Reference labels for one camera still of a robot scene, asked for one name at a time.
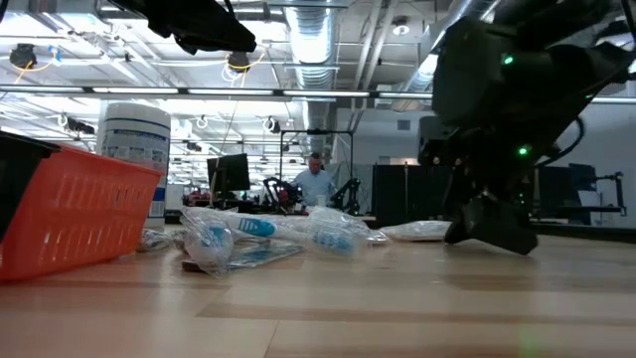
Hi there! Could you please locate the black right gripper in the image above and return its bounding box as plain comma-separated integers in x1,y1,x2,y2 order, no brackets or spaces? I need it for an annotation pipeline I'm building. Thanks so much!
443,123,543,258

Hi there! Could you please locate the clear bag of cotton pads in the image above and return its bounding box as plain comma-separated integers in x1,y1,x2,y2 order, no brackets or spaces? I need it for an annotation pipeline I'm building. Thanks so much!
347,218,393,246
379,220,454,244

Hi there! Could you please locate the bagged black comb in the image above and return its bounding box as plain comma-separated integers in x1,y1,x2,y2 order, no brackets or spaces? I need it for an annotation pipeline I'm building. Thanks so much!
181,242,305,273

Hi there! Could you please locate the black partition panel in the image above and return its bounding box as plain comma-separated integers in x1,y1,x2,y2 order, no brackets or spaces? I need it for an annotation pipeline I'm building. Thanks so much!
372,163,456,228

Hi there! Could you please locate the black background workstation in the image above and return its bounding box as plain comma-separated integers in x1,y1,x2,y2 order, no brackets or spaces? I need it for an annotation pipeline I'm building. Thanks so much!
535,163,597,225

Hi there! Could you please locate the person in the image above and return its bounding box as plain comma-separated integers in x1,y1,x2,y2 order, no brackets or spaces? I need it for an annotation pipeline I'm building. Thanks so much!
290,152,339,208

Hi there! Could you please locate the long ceiling light strip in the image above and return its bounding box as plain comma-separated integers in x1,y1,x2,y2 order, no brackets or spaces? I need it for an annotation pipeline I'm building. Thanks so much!
0,85,636,104

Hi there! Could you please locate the black background monitor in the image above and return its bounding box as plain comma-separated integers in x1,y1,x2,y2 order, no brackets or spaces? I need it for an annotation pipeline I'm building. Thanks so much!
207,152,251,194

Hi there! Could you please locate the black ceiling-hung device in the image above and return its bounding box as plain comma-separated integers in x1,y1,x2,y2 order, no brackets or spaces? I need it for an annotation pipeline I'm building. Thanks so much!
9,43,39,70
227,51,252,75

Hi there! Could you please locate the crinkled clear packet silver clipper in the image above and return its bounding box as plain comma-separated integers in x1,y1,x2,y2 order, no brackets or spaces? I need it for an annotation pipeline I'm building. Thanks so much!
135,227,186,253

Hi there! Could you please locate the white wipes canister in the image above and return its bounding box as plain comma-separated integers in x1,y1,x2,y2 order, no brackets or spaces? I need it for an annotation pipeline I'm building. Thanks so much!
96,101,172,231

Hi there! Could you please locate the orange slotted plastic basket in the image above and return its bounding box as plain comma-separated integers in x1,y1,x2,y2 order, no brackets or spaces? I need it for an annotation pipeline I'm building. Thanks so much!
0,143,164,284

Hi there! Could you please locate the black plastic bin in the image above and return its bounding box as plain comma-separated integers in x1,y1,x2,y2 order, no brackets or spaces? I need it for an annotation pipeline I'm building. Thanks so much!
0,131,62,243

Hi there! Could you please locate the black aluminium table frame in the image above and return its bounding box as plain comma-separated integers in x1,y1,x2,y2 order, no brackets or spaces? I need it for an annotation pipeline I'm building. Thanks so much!
531,222,636,245

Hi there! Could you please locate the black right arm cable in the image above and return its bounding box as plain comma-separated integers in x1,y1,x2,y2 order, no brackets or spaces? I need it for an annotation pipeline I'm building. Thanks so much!
535,116,586,169

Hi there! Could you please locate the thin black station frame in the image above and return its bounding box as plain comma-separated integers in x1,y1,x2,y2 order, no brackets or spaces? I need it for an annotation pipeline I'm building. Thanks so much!
278,129,356,210

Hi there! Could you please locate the silver ceiling air duct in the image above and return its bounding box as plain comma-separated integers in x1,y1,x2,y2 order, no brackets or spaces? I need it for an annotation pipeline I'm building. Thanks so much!
281,0,342,150

